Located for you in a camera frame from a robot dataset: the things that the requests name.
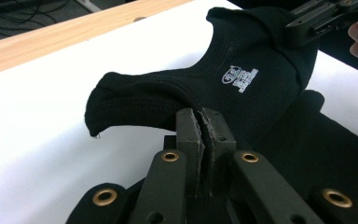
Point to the black tank top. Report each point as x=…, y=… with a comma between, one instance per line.
x=167, y=96

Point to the white metal stand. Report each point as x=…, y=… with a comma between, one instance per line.
x=88, y=4

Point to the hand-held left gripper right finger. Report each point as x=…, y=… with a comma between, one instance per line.
x=222, y=137

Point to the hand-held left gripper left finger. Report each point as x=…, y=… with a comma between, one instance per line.
x=188, y=140

